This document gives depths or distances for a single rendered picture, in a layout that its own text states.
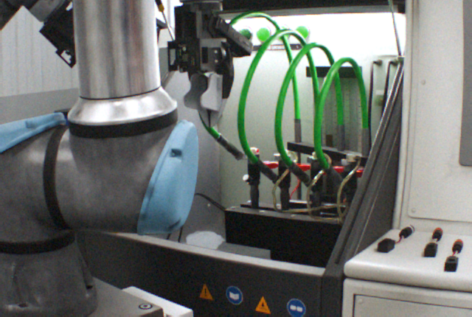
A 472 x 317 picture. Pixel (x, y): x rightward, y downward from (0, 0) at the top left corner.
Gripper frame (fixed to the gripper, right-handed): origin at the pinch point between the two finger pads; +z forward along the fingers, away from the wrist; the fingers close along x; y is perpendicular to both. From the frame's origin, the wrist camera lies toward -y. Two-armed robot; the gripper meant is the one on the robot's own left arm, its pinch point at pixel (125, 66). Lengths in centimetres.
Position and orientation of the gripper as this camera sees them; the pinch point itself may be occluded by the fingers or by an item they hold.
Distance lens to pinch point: 125.4
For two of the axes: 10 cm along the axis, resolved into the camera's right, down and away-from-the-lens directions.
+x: 6.5, -1.5, -7.5
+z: 6.4, 6.3, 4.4
